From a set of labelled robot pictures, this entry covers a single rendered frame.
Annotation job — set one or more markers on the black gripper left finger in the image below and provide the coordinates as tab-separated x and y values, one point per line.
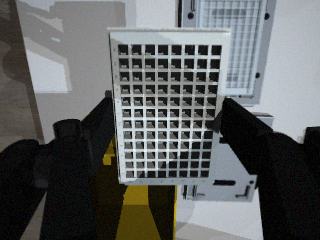
62	168

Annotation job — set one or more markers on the grey push-button box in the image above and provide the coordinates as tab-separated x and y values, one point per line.
311	132

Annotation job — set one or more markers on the white well plate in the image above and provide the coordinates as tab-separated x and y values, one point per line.
170	137

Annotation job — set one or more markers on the grey plate holder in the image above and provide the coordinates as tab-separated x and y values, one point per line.
188	9

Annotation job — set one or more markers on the pale grey multiwell plate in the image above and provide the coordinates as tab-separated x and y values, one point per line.
246	18

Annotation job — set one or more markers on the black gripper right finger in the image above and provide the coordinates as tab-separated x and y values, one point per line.
289	196

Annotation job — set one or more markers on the yellow waste bin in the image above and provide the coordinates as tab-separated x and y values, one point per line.
131	212

